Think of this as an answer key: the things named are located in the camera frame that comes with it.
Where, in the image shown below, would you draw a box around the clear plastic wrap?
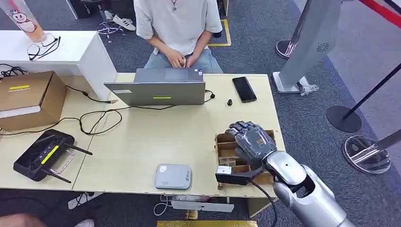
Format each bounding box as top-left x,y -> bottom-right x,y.
297,77 -> 320,96

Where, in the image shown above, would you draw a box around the clear acrylic round base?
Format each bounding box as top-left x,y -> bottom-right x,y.
342,129 -> 401,175

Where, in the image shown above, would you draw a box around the long black looped cable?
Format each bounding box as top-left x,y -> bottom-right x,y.
0,105 -> 178,137

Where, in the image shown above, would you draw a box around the grey card reader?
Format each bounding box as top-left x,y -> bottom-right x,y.
154,164 -> 192,191

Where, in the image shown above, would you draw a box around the wooden card box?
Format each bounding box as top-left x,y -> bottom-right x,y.
214,129 -> 278,190

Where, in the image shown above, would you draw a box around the black cable with plug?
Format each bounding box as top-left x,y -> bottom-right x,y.
66,85 -> 119,105

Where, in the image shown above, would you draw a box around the brown cardboard box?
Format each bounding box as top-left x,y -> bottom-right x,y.
0,71 -> 68,132

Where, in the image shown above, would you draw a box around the chrome chair base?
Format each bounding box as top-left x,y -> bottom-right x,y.
96,4 -> 127,44

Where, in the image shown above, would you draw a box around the black-rimmed eyeglasses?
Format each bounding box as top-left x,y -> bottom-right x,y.
26,35 -> 61,61

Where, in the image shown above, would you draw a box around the white cable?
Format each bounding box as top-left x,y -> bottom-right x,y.
153,195 -> 172,217

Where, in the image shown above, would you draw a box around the red barrier belt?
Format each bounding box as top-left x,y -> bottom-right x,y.
358,0 -> 401,29

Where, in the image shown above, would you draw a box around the black stanchion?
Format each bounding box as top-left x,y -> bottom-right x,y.
326,62 -> 401,133

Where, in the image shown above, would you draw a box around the chrome stanchion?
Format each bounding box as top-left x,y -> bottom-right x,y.
275,0 -> 313,60

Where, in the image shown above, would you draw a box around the yellow floor tape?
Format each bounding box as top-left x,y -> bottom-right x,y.
208,19 -> 232,48

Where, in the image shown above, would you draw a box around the silver kiosk stand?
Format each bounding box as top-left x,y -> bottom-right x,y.
271,0 -> 344,95

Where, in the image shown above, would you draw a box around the black router with antennas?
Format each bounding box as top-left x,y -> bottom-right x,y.
13,129 -> 93,184

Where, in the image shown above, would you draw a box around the pink snowman figure stand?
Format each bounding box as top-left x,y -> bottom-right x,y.
0,0 -> 48,44

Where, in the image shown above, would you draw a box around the person's right hand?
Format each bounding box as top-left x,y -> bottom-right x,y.
164,48 -> 186,69

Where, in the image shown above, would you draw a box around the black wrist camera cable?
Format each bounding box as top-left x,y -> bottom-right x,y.
250,180 -> 279,227

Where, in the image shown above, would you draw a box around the white cabinet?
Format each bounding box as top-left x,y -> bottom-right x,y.
0,30 -> 117,102

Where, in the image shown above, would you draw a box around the grey laptop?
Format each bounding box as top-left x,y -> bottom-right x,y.
104,68 -> 207,106

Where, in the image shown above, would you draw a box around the person's left hand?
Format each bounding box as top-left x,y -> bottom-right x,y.
184,53 -> 200,69

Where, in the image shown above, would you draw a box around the black smartphone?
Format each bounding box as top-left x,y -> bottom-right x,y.
232,76 -> 258,104

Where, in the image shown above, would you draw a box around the pinkish blurred object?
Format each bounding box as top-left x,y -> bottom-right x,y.
0,214 -> 46,227

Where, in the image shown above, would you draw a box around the person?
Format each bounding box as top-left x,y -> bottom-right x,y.
133,0 -> 224,74

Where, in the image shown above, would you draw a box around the grey under-desk bracket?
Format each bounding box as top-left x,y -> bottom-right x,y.
170,194 -> 235,214

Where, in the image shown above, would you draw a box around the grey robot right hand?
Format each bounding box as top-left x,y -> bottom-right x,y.
225,121 -> 278,170

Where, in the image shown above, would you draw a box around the yellow floor mat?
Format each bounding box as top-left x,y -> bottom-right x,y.
157,220 -> 258,227

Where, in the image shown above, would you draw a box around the white power strip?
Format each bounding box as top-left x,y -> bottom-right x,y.
68,192 -> 104,210

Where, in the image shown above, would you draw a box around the black cable bundle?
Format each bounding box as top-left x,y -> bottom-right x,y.
0,63 -> 29,78

